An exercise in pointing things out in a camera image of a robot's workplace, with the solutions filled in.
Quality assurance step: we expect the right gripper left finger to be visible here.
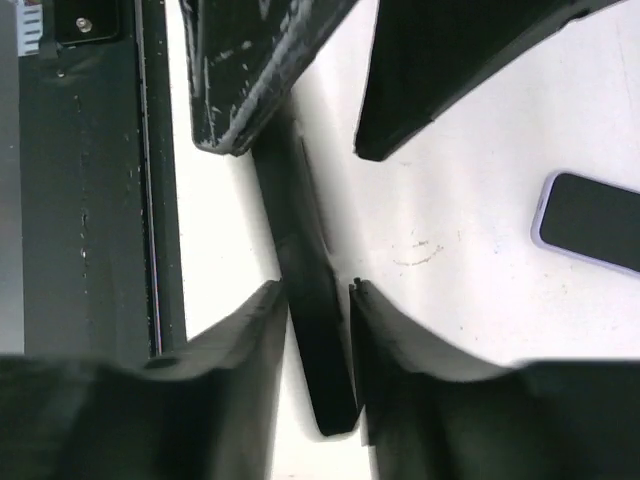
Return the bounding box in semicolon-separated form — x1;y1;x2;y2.
1;281;288;479

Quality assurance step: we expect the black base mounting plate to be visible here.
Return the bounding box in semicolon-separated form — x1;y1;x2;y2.
18;1;186;366

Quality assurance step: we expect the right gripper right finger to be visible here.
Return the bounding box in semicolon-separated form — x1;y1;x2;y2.
349;279;639;479

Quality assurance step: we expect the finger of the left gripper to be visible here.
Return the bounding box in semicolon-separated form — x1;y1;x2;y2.
180;0;355;155
354;0;612;161

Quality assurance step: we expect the left white cable duct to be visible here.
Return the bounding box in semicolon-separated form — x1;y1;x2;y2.
15;0;43;57

